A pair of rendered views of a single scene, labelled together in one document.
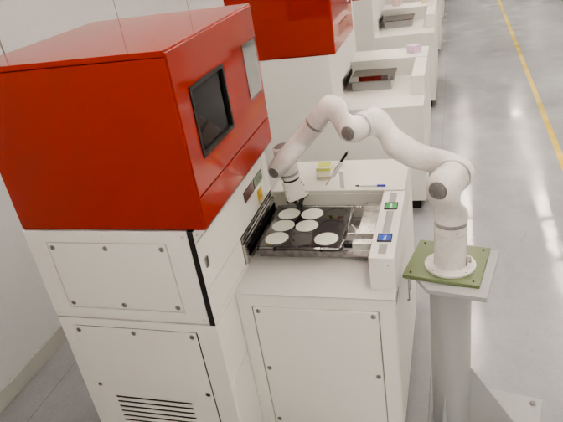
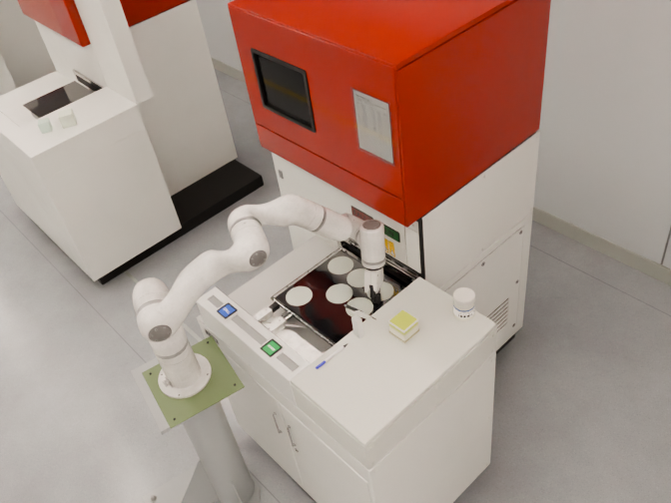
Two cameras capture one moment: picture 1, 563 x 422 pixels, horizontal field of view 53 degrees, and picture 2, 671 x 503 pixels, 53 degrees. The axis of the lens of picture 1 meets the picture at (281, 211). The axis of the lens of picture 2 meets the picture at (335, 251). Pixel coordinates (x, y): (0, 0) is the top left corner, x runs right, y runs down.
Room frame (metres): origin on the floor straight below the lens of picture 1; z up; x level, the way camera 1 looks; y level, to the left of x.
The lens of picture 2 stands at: (3.17, -1.57, 2.71)
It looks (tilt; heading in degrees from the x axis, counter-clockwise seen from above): 42 degrees down; 124
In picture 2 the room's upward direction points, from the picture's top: 10 degrees counter-clockwise
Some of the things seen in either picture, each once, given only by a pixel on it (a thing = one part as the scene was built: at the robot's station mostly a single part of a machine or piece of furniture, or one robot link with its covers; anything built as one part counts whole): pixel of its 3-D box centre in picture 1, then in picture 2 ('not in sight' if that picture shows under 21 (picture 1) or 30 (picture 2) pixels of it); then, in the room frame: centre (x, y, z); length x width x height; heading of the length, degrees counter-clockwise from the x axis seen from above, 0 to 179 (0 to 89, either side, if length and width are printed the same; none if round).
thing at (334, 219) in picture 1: (307, 226); (338, 293); (2.16, -0.10, 0.90); 0.34 x 0.34 x 0.01; 71
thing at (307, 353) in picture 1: (343, 306); (348, 400); (2.20, -0.22, 0.41); 0.97 x 0.64 x 0.82; 161
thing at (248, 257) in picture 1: (260, 228); (375, 262); (2.22, 0.10, 0.89); 0.44 x 0.02 x 0.10; 161
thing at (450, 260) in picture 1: (450, 244); (178, 360); (1.79, -0.61, 0.92); 0.19 x 0.19 x 0.18
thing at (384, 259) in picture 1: (389, 235); (253, 342); (1.98, -0.42, 0.89); 0.55 x 0.09 x 0.14; 161
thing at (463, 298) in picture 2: not in sight; (463, 304); (2.64, -0.09, 1.01); 0.07 x 0.07 x 0.10
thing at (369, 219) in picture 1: (368, 230); (290, 342); (2.09, -0.35, 0.87); 0.36 x 0.08 x 0.03; 161
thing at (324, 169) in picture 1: (324, 171); (403, 326); (2.49, -0.24, 1.00); 0.07 x 0.07 x 0.07; 71
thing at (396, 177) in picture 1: (343, 187); (396, 365); (2.49, -0.32, 0.89); 0.62 x 0.35 x 0.14; 71
